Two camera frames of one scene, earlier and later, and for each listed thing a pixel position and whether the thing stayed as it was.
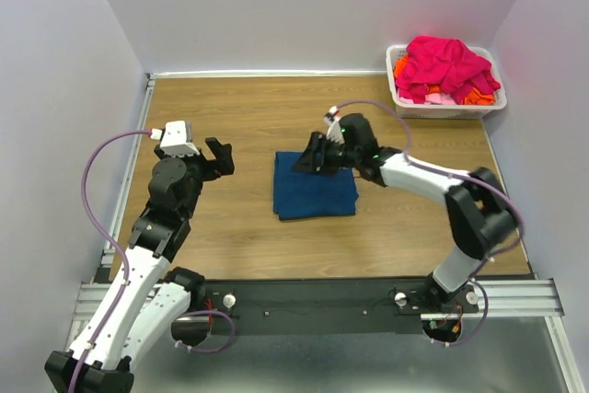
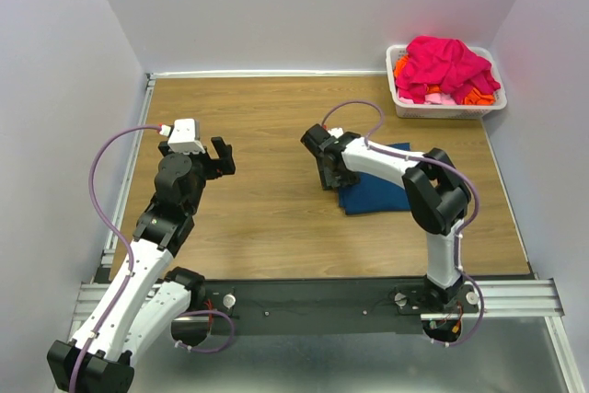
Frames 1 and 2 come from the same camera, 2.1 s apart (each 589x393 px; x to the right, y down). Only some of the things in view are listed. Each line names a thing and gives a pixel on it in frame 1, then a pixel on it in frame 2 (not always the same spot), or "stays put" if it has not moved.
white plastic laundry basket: x=448 y=110 stays put
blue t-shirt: x=305 y=194 → x=371 y=193
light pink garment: x=432 y=98 stays put
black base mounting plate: x=375 y=306 stays put
